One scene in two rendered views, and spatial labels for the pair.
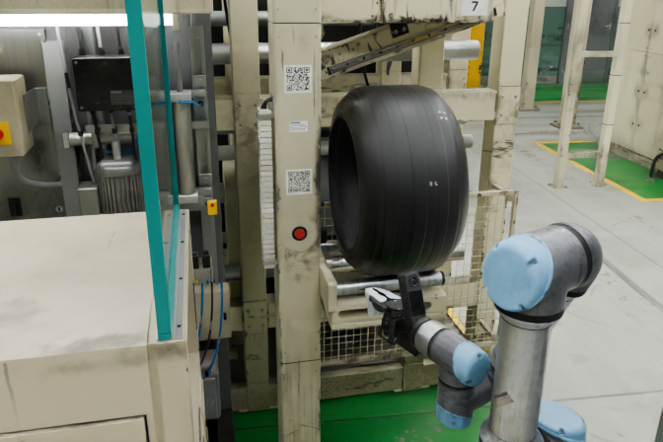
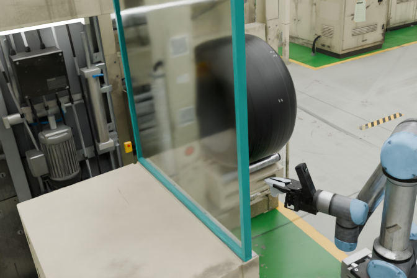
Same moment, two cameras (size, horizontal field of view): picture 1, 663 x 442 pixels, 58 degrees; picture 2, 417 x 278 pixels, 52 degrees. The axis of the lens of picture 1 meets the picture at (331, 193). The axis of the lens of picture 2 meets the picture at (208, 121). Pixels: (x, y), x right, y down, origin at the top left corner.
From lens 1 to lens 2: 0.55 m
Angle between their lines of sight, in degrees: 18
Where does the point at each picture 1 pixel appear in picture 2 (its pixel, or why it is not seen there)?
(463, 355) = (356, 208)
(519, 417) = (404, 236)
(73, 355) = not seen: outside the picture
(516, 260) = (407, 149)
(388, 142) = (249, 79)
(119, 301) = (185, 241)
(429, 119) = (267, 58)
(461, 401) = (354, 234)
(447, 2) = not seen: outside the picture
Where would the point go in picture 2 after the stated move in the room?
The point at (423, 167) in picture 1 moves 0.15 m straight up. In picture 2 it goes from (273, 91) to (273, 54)
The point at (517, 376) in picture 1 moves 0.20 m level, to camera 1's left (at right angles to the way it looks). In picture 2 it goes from (403, 213) to (345, 233)
